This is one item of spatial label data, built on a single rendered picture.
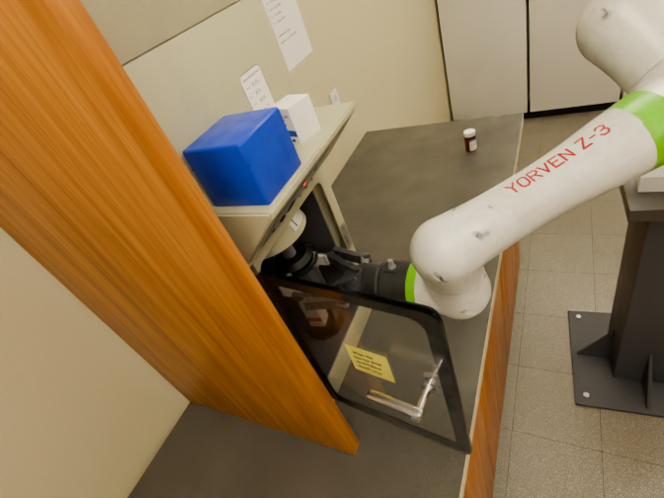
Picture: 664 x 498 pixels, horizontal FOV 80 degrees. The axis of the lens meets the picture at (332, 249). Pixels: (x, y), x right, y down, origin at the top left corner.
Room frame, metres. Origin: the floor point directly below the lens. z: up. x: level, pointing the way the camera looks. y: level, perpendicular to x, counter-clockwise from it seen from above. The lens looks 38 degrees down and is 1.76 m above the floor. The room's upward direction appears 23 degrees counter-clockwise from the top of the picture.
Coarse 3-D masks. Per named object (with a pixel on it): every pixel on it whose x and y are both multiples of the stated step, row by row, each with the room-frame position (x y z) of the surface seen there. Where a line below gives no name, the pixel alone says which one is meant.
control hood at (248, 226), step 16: (320, 112) 0.70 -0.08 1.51; (336, 112) 0.67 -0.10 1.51; (352, 112) 0.67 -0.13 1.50; (336, 128) 0.61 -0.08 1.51; (304, 144) 0.60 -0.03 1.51; (320, 144) 0.57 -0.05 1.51; (304, 160) 0.54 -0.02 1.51; (304, 176) 0.52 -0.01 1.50; (288, 192) 0.48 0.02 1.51; (224, 208) 0.50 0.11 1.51; (240, 208) 0.48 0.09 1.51; (256, 208) 0.46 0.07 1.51; (272, 208) 0.45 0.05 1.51; (224, 224) 0.49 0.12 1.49; (240, 224) 0.47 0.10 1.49; (256, 224) 0.46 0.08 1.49; (272, 224) 0.47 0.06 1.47; (240, 240) 0.49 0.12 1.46; (256, 240) 0.47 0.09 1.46
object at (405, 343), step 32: (288, 288) 0.45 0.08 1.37; (320, 288) 0.41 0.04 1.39; (320, 320) 0.43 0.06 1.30; (352, 320) 0.38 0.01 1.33; (384, 320) 0.34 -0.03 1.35; (416, 320) 0.31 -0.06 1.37; (320, 352) 0.46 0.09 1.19; (384, 352) 0.36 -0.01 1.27; (416, 352) 0.32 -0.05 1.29; (448, 352) 0.28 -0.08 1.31; (352, 384) 0.44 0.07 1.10; (384, 384) 0.38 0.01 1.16; (416, 384) 0.33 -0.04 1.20; (448, 384) 0.29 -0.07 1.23; (384, 416) 0.40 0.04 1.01; (448, 416) 0.30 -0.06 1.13
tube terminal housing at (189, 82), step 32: (256, 0) 0.75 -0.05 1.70; (192, 32) 0.62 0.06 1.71; (224, 32) 0.67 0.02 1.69; (256, 32) 0.73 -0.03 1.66; (128, 64) 0.53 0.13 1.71; (160, 64) 0.56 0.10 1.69; (192, 64) 0.60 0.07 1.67; (224, 64) 0.65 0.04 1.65; (160, 96) 0.54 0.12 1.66; (192, 96) 0.58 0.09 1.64; (224, 96) 0.62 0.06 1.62; (192, 128) 0.56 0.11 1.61; (320, 192) 0.77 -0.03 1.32; (256, 256) 0.54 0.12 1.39
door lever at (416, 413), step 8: (424, 384) 0.32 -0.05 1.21; (368, 392) 0.34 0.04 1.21; (376, 392) 0.34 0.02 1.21; (424, 392) 0.31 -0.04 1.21; (432, 392) 0.31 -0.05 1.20; (376, 400) 0.33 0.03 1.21; (384, 400) 0.32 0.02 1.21; (392, 400) 0.32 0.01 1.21; (400, 400) 0.31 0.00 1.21; (424, 400) 0.30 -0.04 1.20; (392, 408) 0.31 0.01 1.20; (400, 408) 0.30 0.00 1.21; (408, 408) 0.29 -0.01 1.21; (416, 408) 0.29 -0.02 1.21; (424, 408) 0.29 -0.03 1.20; (408, 416) 0.29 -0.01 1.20; (416, 416) 0.28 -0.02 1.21
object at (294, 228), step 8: (296, 216) 0.68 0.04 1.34; (304, 216) 0.71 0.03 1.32; (288, 224) 0.66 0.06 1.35; (296, 224) 0.67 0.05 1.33; (304, 224) 0.68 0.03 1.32; (288, 232) 0.65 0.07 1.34; (296, 232) 0.65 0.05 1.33; (280, 240) 0.64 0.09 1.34; (288, 240) 0.64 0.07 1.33; (272, 248) 0.63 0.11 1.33; (280, 248) 0.63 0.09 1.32; (272, 256) 0.62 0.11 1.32
